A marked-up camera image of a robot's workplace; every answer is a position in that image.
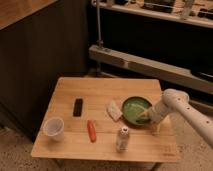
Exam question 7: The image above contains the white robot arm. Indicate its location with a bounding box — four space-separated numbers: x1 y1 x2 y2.
136 89 213 149

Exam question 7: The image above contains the clear plastic cup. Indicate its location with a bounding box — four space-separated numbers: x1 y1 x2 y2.
43 117 64 141

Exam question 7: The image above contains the black rectangular remote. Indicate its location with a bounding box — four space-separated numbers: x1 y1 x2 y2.
73 98 83 117

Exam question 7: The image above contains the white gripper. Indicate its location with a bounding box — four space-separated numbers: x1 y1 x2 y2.
138 107 163 131

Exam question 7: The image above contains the wooden table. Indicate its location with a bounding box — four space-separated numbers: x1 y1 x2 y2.
31 77 180 163

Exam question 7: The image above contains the orange carrot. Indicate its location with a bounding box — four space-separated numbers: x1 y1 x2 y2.
87 120 96 142

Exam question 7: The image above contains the metal shelf rack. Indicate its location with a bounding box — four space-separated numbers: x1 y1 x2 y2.
89 0 213 94

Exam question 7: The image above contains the vertical metal pole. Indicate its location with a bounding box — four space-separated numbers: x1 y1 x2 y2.
96 0 103 49

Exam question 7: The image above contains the green ceramic bowl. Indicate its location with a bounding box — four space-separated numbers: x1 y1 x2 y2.
122 96 152 126

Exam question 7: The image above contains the white plastic bottle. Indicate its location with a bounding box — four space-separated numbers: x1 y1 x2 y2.
116 126 130 152

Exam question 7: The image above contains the white sponge block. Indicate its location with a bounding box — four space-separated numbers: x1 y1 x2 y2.
106 101 123 122

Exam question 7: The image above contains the dark wooden cabinet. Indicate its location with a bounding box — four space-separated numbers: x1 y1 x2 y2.
0 0 89 140

